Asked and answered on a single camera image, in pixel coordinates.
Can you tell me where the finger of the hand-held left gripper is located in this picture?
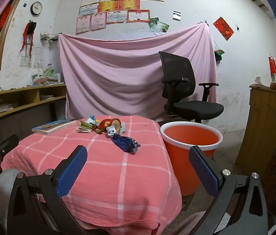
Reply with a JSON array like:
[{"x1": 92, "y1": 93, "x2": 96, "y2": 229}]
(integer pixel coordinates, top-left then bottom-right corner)
[{"x1": 0, "y1": 134, "x2": 20, "y2": 157}]

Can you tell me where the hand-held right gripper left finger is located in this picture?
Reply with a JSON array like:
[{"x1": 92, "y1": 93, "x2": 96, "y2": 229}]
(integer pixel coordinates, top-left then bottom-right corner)
[{"x1": 7, "y1": 145, "x2": 89, "y2": 235}]

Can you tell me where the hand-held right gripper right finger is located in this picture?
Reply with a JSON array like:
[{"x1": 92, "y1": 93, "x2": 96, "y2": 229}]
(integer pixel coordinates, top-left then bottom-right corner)
[{"x1": 188, "y1": 145, "x2": 276, "y2": 235}]

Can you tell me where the orange bin with white rim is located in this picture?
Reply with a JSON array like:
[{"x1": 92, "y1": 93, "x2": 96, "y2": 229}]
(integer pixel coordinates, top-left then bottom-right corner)
[{"x1": 160, "y1": 122, "x2": 223, "y2": 197}]

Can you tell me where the person's grey clothing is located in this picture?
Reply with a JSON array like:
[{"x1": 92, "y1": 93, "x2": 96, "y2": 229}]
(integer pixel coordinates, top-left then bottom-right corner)
[{"x1": 0, "y1": 169, "x2": 18, "y2": 227}]

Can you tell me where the pink checked cloth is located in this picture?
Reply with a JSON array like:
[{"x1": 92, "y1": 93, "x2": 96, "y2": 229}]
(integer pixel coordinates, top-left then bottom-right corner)
[{"x1": 1, "y1": 115, "x2": 182, "y2": 235}]

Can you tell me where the blue paperback book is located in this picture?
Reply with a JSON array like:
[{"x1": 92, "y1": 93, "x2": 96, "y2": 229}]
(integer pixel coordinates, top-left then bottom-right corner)
[{"x1": 32, "y1": 119, "x2": 77, "y2": 135}]

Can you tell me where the wooden shelf desk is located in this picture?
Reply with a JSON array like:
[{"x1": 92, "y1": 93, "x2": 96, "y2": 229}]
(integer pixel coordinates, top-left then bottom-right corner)
[{"x1": 0, "y1": 83, "x2": 67, "y2": 121}]

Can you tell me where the red round lid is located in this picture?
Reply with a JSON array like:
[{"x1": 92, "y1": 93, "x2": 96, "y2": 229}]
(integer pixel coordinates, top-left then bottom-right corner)
[{"x1": 98, "y1": 118, "x2": 113, "y2": 130}]

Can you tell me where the dark blue foil wrapper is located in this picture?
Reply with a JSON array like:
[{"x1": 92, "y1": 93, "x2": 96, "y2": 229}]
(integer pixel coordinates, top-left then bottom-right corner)
[{"x1": 111, "y1": 135, "x2": 141, "y2": 155}]

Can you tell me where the black office chair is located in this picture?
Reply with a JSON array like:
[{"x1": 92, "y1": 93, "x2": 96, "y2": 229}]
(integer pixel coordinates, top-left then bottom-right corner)
[{"x1": 159, "y1": 51, "x2": 225, "y2": 124}]

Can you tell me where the wooden cabinet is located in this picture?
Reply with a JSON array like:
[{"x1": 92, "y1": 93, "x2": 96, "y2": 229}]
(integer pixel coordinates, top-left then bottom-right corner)
[{"x1": 235, "y1": 84, "x2": 276, "y2": 177}]

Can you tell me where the stack of books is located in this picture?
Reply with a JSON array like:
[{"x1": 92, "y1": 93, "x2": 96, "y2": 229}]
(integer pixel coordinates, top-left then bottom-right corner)
[{"x1": 31, "y1": 69, "x2": 64, "y2": 86}]

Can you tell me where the glass jar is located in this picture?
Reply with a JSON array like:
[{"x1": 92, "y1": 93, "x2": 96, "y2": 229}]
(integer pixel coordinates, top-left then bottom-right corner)
[{"x1": 44, "y1": 64, "x2": 55, "y2": 77}]

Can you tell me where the hanging pink sheet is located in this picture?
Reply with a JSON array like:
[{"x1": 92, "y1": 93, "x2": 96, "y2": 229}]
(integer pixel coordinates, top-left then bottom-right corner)
[{"x1": 58, "y1": 22, "x2": 219, "y2": 123}]

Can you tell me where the red black tassel decoration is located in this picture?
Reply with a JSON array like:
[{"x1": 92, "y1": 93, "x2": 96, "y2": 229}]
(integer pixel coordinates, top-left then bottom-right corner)
[{"x1": 18, "y1": 22, "x2": 37, "y2": 57}]

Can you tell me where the red cloth in window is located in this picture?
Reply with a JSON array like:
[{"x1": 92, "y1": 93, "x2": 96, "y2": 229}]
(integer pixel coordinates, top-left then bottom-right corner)
[{"x1": 0, "y1": 5, "x2": 12, "y2": 54}]

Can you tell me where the green cap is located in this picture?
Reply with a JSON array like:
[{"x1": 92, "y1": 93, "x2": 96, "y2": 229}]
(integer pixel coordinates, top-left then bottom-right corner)
[{"x1": 213, "y1": 49, "x2": 225, "y2": 61}]

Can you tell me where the red hanging ornament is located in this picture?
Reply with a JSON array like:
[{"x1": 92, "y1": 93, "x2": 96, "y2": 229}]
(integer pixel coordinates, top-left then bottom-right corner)
[{"x1": 268, "y1": 55, "x2": 276, "y2": 75}]

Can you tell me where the green photo print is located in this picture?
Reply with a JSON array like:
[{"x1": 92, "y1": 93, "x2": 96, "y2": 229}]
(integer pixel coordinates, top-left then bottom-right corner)
[
  {"x1": 148, "y1": 17, "x2": 159, "y2": 30},
  {"x1": 154, "y1": 21, "x2": 170, "y2": 33}
]

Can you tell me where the paper wall calendar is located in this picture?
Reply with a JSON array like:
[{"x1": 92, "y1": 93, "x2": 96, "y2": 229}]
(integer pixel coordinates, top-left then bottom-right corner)
[{"x1": 20, "y1": 47, "x2": 44, "y2": 69}]

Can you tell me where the metal wall shelf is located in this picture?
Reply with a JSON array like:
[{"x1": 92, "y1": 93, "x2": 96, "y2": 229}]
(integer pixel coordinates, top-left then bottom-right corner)
[{"x1": 40, "y1": 32, "x2": 59, "y2": 42}]

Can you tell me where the round wall clock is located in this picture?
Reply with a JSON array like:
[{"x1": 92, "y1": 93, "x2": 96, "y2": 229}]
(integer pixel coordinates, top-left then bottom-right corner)
[{"x1": 30, "y1": 1, "x2": 43, "y2": 15}]

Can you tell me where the red paper wall decoration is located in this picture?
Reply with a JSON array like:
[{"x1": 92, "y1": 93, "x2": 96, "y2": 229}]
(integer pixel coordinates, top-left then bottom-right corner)
[{"x1": 213, "y1": 17, "x2": 234, "y2": 41}]

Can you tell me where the group of wall certificates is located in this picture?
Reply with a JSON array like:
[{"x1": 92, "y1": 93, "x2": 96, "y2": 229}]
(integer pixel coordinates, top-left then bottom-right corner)
[{"x1": 75, "y1": 0, "x2": 165, "y2": 35}]

